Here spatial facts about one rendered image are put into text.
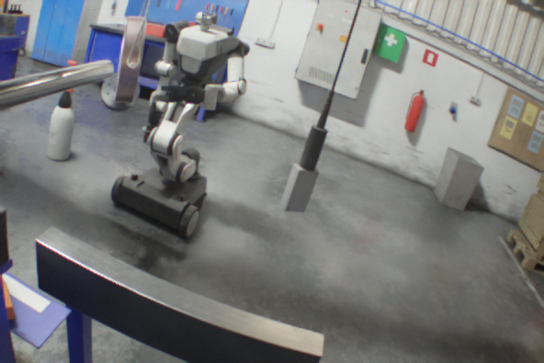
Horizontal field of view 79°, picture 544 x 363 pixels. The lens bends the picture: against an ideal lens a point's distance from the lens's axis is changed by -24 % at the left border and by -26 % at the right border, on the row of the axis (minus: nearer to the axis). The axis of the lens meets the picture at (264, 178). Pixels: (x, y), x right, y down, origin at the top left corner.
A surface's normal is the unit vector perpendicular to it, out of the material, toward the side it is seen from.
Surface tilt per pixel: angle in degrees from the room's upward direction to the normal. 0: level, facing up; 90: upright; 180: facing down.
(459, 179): 93
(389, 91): 90
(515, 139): 90
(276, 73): 90
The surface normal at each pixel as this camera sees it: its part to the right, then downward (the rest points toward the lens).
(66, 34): -0.18, 0.31
